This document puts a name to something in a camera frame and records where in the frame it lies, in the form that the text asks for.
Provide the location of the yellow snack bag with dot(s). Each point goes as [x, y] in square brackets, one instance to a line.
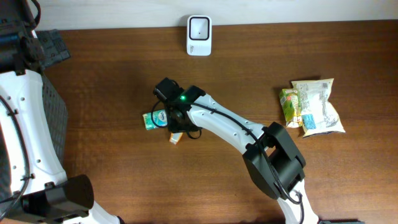
[318, 114]

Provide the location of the green juice carton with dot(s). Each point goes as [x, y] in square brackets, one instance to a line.
[291, 107]

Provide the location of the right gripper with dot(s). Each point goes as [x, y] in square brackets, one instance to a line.
[173, 128]

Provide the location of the orange tissue pack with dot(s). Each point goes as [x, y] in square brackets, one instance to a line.
[175, 137]

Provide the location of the teal tissue pack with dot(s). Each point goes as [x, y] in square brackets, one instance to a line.
[157, 119]

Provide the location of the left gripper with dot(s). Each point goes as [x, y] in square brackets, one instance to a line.
[56, 44]

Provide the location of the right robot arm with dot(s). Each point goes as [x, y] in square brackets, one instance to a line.
[274, 162]

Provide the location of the grey plastic mesh basket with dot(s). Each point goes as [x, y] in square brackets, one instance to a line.
[56, 115]

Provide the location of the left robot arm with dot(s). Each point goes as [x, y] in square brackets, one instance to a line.
[34, 184]

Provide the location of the white barcode scanner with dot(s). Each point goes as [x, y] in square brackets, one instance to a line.
[199, 35]

